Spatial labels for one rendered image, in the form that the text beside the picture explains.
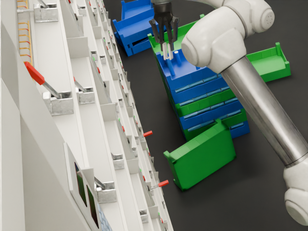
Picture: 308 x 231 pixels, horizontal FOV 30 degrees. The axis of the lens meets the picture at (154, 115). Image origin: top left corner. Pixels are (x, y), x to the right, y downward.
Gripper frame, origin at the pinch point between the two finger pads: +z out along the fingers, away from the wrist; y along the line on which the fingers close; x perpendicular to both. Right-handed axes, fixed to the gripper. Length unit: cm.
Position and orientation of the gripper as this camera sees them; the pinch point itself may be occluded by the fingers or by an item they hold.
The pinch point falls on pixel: (167, 51)
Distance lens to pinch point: 243.6
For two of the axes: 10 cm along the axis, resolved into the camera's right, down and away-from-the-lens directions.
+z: 1.2, 9.5, 3.0
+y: -9.2, 0.0, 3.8
